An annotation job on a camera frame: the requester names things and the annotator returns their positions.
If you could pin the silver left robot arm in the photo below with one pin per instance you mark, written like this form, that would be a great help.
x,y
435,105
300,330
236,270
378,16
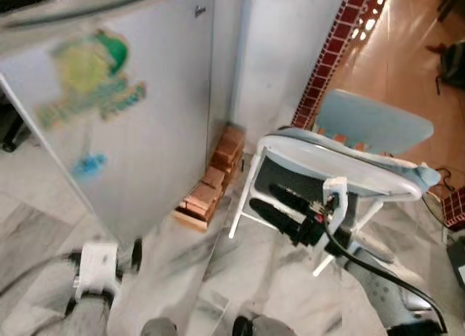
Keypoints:
x,y
87,318

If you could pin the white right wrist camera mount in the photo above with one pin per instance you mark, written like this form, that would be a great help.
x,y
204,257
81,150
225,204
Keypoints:
x,y
336,187

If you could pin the green yellow fridge sticker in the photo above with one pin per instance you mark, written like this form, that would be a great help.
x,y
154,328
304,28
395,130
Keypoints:
x,y
91,74

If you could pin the red clay brick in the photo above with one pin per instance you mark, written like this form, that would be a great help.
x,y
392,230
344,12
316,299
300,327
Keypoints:
x,y
202,193
196,209
232,143
224,174

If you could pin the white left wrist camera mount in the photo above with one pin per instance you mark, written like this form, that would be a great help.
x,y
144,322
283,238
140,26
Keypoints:
x,y
98,267

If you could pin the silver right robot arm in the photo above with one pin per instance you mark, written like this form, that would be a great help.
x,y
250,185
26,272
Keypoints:
x,y
385,285

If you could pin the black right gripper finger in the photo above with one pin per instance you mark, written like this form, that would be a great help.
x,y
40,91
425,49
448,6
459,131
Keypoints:
x,y
276,216
294,198

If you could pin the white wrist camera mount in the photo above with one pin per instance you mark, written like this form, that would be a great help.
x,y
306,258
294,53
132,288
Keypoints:
x,y
336,187
98,267

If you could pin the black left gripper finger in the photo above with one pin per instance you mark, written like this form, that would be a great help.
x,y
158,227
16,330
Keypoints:
x,y
136,254

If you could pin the silver white fridge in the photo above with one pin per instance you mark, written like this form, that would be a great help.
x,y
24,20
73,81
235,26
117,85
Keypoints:
x,y
160,132

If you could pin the black appliance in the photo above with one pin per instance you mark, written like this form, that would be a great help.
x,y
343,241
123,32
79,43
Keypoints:
x,y
13,125

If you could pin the small blue fridge sticker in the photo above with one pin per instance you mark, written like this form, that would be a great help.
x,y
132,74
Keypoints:
x,y
90,167

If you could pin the black bag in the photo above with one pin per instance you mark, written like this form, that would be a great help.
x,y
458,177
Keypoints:
x,y
452,65

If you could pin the black power adapter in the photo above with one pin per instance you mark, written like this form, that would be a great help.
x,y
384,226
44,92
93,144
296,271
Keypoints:
x,y
458,260

